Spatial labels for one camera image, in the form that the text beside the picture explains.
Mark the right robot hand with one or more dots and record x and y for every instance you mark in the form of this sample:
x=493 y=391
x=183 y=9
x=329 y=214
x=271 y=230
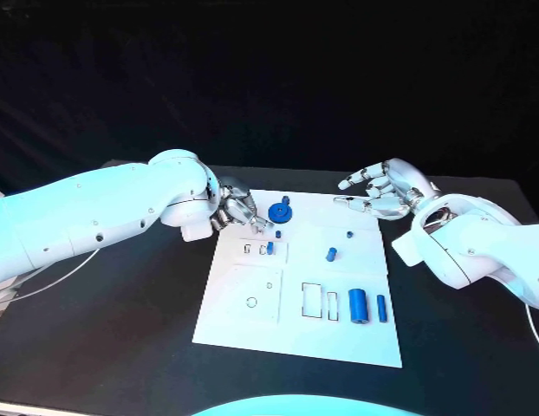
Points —
x=402 y=182

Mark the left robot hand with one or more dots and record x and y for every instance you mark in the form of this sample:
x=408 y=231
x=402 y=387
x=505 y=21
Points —
x=238 y=208

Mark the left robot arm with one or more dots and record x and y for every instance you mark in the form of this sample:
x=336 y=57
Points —
x=86 y=214

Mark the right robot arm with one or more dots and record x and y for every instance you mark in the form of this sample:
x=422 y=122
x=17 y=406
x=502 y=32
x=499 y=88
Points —
x=484 y=250

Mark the white task board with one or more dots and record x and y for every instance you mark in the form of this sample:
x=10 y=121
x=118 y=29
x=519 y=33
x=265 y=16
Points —
x=297 y=331

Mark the blue gear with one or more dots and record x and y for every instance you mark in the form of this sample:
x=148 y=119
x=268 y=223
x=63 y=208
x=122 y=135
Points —
x=278 y=213

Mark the blue plug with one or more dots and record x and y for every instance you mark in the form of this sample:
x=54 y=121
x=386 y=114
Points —
x=269 y=248

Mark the short blue cylinder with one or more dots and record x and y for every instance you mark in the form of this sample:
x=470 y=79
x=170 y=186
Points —
x=330 y=254

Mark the large blue cylinder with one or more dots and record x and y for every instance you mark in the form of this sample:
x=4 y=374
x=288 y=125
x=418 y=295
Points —
x=357 y=305

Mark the thin long blue cylinder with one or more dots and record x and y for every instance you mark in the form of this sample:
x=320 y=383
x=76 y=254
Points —
x=380 y=308

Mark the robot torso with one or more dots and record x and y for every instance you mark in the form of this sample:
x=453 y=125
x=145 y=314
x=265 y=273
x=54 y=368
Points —
x=297 y=406

